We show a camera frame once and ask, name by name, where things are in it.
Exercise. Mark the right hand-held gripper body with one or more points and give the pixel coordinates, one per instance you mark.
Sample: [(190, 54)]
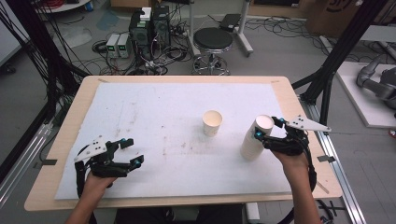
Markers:
[(289, 144)]

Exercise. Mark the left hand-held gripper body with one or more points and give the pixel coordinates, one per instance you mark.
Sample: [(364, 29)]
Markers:
[(106, 166)]

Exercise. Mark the stack of white cups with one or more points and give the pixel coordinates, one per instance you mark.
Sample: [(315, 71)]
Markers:
[(253, 143)]

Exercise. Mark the white paper cup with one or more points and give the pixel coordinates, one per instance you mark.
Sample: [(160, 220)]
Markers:
[(212, 123)]

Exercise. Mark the person's right hand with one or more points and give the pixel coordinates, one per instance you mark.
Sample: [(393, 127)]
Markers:
[(291, 163)]

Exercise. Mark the person's left hand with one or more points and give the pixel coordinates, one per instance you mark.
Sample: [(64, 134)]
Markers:
[(96, 185)]

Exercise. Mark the white foam table mat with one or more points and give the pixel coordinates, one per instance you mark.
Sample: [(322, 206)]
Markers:
[(155, 109)]

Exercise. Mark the person's dark lap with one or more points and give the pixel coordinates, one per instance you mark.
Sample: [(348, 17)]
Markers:
[(149, 214)]

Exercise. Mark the white platform board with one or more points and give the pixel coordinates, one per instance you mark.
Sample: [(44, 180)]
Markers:
[(358, 102)]

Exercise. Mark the light wooden desk white legs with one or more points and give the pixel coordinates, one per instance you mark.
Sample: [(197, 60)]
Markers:
[(244, 31)]

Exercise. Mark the grey bench power supply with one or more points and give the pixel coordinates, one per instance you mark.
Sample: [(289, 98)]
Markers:
[(112, 45), (124, 45)]

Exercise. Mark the black round stool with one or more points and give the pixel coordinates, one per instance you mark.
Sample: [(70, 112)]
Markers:
[(213, 39)]

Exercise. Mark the black computer tower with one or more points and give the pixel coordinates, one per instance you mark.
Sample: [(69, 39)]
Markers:
[(161, 26), (140, 34)]

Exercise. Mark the brown cardboard box black logo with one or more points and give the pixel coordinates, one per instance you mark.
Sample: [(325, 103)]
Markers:
[(336, 15)]

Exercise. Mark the aluminium rail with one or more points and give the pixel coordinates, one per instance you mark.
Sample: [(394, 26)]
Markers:
[(21, 161), (336, 174)]

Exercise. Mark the black metal frame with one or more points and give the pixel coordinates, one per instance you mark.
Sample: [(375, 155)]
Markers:
[(34, 40), (342, 46)]

